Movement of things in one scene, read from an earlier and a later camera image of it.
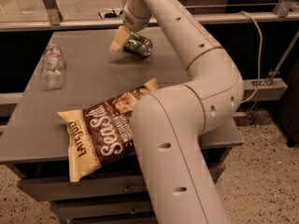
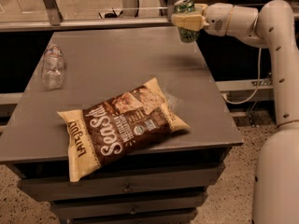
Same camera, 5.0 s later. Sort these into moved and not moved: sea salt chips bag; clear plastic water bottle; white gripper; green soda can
Moved: green soda can; white gripper
Not moved: clear plastic water bottle; sea salt chips bag
